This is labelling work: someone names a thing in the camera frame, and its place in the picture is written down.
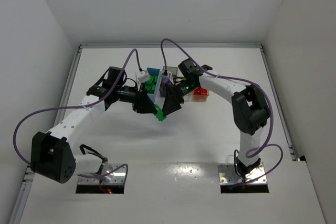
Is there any green lego plate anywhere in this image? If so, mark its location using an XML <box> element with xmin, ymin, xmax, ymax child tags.
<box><xmin>154</xmin><ymin>104</ymin><xmax>166</xmax><ymax>122</ymax></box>

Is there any red flower lego brick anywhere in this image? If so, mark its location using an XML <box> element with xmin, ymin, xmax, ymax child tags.
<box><xmin>194</xmin><ymin>88</ymin><xmax>208</xmax><ymax>96</ymax></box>

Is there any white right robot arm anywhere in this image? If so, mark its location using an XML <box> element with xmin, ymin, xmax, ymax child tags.
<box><xmin>162</xmin><ymin>59</ymin><xmax>270</xmax><ymax>178</ymax></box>

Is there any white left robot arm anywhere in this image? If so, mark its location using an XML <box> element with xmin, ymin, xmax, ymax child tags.
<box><xmin>30</xmin><ymin>67</ymin><xmax>157</xmax><ymax>184</ymax></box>

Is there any amber transparent container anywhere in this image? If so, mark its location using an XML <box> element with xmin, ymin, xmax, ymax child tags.
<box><xmin>192</xmin><ymin>88</ymin><xmax>209</xmax><ymax>102</ymax></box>

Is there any blue container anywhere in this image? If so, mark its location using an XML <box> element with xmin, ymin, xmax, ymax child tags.
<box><xmin>145</xmin><ymin>68</ymin><xmax>161</xmax><ymax>103</ymax></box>

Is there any smoky grey container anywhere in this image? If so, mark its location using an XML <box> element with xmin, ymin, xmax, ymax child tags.
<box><xmin>159</xmin><ymin>66</ymin><xmax>178</xmax><ymax>98</ymax></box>

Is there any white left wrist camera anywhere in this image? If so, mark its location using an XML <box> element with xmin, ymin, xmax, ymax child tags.
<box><xmin>135</xmin><ymin>70</ymin><xmax>150</xmax><ymax>84</ymax></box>

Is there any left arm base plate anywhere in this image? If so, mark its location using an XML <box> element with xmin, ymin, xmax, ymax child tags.
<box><xmin>77</xmin><ymin>163</ymin><xmax>129</xmax><ymax>194</ymax></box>

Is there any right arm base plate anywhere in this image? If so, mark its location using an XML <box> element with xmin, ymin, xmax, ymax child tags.
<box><xmin>218</xmin><ymin>162</ymin><xmax>268</xmax><ymax>187</ymax></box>

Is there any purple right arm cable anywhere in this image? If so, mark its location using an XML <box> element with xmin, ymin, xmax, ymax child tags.
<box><xmin>160</xmin><ymin>38</ymin><xmax>284</xmax><ymax>187</ymax></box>

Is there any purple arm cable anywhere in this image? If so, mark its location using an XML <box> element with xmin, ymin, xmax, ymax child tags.
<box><xmin>13</xmin><ymin>49</ymin><xmax>144</xmax><ymax>180</ymax></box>
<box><xmin>160</xmin><ymin>38</ymin><xmax>284</xmax><ymax>187</ymax></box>

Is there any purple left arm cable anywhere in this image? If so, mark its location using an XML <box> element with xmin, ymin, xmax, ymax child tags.
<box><xmin>13</xmin><ymin>49</ymin><xmax>144</xmax><ymax>180</ymax></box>

